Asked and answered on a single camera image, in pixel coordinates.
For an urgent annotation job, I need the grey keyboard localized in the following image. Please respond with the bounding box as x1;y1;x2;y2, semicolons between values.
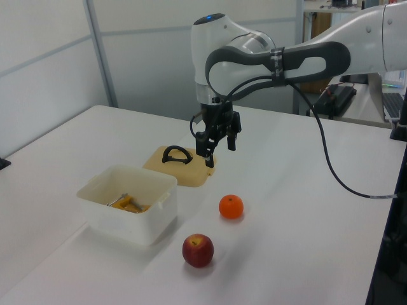
380;91;405;122

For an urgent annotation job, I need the black electronics box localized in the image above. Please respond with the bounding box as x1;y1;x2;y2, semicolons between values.
312;83;357;121

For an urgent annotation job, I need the red apple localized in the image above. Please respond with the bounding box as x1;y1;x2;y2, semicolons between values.
181;233;215;269

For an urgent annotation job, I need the black clamp base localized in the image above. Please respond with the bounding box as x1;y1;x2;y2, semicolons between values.
389;88;407;142

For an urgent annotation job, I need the white plastic container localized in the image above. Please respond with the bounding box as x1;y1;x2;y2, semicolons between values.
76;163;179;247

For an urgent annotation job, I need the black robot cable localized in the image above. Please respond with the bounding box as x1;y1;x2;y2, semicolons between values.
189;74;399;200

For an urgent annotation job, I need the grey partition post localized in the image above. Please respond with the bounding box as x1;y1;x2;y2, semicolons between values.
83;0;119;109

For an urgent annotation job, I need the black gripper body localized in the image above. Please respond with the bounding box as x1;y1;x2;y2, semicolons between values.
198;102;235;138

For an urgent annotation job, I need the orange fruit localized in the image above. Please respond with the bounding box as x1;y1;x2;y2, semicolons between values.
218;194;245;220

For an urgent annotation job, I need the orange clamp tool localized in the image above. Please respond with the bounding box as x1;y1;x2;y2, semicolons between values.
106;192;151;214

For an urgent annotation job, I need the pale lid with black handle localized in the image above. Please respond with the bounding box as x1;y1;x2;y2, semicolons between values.
142;145;219;188

